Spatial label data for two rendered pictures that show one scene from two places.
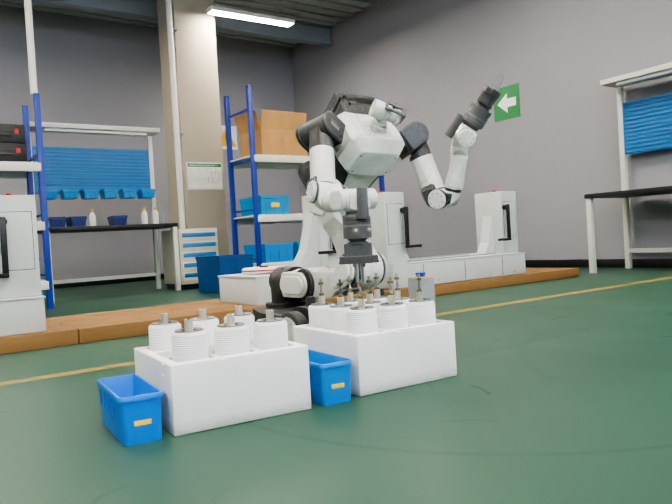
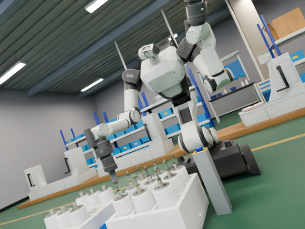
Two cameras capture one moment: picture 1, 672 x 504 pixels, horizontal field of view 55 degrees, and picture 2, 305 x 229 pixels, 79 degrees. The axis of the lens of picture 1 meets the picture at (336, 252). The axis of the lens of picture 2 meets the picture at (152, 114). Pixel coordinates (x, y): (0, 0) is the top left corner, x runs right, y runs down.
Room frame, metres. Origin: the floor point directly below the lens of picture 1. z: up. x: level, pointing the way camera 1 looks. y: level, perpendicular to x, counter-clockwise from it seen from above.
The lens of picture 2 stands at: (1.74, -1.03, 0.49)
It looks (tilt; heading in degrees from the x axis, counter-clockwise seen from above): 5 degrees up; 56
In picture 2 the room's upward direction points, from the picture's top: 22 degrees counter-clockwise
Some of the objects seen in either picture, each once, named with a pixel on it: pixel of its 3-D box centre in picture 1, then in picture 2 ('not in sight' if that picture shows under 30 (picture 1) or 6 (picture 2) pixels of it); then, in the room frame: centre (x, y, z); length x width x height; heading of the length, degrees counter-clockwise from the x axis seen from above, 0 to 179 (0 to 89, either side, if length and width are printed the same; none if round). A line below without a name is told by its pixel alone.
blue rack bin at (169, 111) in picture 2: not in sight; (168, 112); (5.43, 3.67, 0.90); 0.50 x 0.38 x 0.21; 36
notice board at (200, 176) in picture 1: (204, 176); (266, 56); (8.37, 1.62, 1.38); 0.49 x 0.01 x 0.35; 125
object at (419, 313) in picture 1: (421, 327); (169, 206); (2.15, -0.27, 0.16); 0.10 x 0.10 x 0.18
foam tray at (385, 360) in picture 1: (372, 350); (161, 211); (2.18, -0.10, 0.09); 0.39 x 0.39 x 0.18; 33
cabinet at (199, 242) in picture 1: (190, 258); (268, 91); (7.69, 1.72, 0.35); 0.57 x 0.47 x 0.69; 35
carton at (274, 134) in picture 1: (271, 137); (284, 28); (7.60, 0.67, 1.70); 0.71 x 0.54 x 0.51; 129
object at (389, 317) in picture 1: (393, 332); (147, 210); (2.08, -0.17, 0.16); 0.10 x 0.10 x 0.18
